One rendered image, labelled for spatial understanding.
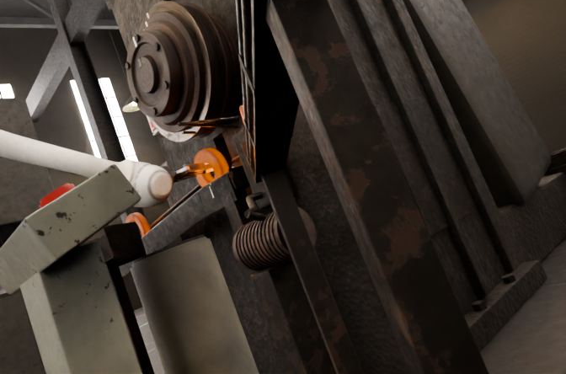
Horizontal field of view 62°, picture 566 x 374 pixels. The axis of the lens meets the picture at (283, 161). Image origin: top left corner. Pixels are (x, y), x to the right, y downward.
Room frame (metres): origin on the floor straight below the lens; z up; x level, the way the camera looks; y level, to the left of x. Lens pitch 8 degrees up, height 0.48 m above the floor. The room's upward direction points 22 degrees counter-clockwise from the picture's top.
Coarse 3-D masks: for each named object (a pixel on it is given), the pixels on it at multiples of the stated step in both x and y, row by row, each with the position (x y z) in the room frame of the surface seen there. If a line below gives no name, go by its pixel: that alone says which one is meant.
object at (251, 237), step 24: (240, 240) 1.22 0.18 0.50; (264, 240) 1.14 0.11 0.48; (312, 240) 1.15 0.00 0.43; (264, 264) 1.20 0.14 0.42; (288, 264) 1.23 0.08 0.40; (264, 288) 1.21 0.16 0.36; (288, 288) 1.21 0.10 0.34; (264, 312) 1.24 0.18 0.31; (288, 312) 1.19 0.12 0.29; (288, 336) 1.19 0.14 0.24; (312, 336) 1.22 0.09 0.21; (288, 360) 1.22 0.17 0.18; (312, 360) 1.20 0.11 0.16
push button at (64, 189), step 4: (64, 184) 0.49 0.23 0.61; (68, 184) 0.49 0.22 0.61; (72, 184) 0.49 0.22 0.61; (60, 188) 0.48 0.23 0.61; (64, 188) 0.48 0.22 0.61; (68, 188) 0.48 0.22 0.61; (72, 188) 0.49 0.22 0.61; (52, 192) 0.48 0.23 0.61; (56, 192) 0.48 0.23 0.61; (60, 192) 0.48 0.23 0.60; (64, 192) 0.48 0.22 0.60; (48, 196) 0.48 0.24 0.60; (52, 196) 0.47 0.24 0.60; (56, 196) 0.47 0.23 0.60; (40, 200) 0.48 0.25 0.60; (44, 200) 0.47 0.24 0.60; (48, 200) 0.47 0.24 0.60; (52, 200) 0.47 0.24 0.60; (40, 204) 0.48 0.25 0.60; (44, 204) 0.48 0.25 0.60
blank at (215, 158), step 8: (200, 152) 1.52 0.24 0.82; (208, 152) 1.49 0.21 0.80; (216, 152) 1.50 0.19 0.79; (200, 160) 1.54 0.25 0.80; (208, 160) 1.51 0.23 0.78; (216, 160) 1.48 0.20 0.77; (224, 160) 1.49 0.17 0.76; (216, 168) 1.49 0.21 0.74; (224, 168) 1.49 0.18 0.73; (200, 176) 1.57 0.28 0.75; (208, 176) 1.57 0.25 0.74; (216, 176) 1.51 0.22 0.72; (200, 184) 1.58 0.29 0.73
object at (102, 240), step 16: (128, 224) 1.74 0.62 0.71; (96, 240) 1.82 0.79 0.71; (112, 240) 1.62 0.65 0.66; (128, 240) 1.71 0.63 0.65; (112, 256) 1.82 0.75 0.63; (128, 256) 1.75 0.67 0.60; (112, 272) 1.69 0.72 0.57; (128, 304) 1.72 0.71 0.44; (128, 320) 1.69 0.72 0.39; (144, 352) 1.72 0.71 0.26; (144, 368) 1.69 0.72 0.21
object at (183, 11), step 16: (192, 16) 1.37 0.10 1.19; (192, 32) 1.38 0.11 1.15; (208, 32) 1.39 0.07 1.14; (208, 48) 1.36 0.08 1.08; (208, 64) 1.37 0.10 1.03; (208, 80) 1.39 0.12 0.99; (224, 80) 1.43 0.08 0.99; (208, 96) 1.41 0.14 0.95; (208, 112) 1.44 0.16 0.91; (160, 128) 1.65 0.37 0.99; (192, 128) 1.51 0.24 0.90; (208, 128) 1.54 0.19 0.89
